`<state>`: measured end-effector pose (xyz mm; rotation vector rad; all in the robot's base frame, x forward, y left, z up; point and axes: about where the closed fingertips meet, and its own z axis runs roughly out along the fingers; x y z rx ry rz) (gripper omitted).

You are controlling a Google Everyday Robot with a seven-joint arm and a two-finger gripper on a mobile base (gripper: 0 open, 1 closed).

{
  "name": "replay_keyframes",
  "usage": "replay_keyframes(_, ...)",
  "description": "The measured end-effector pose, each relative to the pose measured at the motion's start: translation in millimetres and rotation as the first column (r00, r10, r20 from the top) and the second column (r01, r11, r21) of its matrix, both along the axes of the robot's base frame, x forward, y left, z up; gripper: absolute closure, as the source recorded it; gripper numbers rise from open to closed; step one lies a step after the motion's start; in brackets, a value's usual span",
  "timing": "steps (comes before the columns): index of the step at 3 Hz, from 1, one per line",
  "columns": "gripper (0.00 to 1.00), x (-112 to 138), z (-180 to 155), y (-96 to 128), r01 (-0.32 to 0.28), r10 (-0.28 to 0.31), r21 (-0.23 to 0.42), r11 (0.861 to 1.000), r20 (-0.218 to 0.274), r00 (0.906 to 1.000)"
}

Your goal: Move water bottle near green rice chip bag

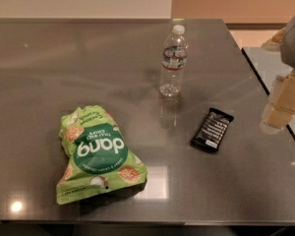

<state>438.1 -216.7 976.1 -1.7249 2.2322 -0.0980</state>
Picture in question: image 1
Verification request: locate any clear plastic water bottle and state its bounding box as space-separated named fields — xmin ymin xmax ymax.
xmin=159 ymin=25 xmax=188 ymax=97

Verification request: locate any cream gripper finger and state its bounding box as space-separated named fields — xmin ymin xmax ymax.
xmin=260 ymin=70 xmax=295 ymax=135
xmin=262 ymin=29 xmax=285 ymax=51

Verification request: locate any grey side table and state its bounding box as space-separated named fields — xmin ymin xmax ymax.
xmin=242 ymin=47 xmax=295 ymax=141

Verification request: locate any green rice chip bag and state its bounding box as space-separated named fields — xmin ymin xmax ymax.
xmin=56 ymin=105 xmax=148 ymax=205

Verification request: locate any black snack bar wrapper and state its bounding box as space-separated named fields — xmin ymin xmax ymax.
xmin=190 ymin=108 xmax=234 ymax=153

